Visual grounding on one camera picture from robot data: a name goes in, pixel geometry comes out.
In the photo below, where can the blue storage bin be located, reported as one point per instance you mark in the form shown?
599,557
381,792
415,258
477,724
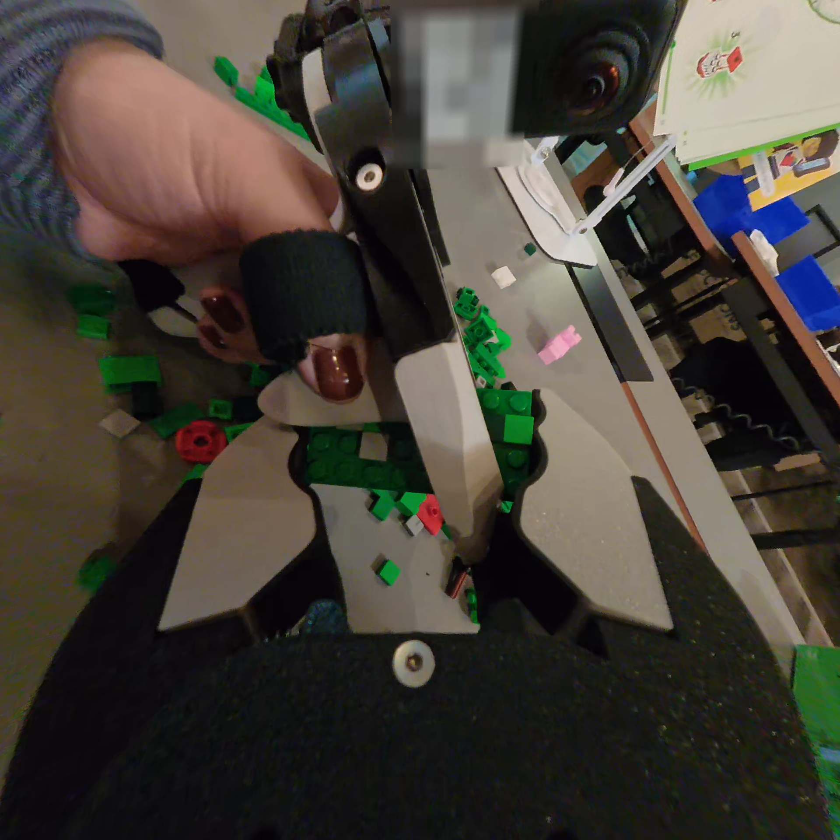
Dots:
741,210
810,295

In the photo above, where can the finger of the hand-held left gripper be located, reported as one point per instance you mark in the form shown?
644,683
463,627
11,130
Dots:
453,433

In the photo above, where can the green checkered brick assembly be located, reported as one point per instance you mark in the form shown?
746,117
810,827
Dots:
367,459

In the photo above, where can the white book stand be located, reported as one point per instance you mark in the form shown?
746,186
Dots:
558,210

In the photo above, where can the green brick model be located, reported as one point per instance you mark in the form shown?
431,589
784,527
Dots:
820,709

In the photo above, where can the yellow printed box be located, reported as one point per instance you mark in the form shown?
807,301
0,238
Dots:
787,170

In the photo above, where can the small grey toy tile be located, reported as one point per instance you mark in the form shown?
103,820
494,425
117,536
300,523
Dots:
119,423

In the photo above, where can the brown and black toy lever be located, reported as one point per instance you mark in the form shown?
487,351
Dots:
456,577

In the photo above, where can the wooden table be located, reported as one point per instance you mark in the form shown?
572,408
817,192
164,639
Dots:
781,302

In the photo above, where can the pile of green toy bricks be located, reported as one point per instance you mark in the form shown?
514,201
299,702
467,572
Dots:
128,371

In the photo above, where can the person's left hand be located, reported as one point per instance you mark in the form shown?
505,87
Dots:
184,170

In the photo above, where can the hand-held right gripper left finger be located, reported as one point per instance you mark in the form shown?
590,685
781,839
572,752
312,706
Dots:
243,525

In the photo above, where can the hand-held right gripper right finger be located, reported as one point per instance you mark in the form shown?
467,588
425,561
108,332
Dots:
590,525

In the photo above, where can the pink toy pig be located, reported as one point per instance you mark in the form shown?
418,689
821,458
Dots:
559,346

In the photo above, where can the red round toy brick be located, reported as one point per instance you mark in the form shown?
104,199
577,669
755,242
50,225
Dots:
200,441

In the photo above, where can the white toy brick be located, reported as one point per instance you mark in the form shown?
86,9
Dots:
503,276

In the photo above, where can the red square toy brick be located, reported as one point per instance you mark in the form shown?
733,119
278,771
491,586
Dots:
431,513

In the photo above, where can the white instruction booklet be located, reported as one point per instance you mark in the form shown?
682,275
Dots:
741,65

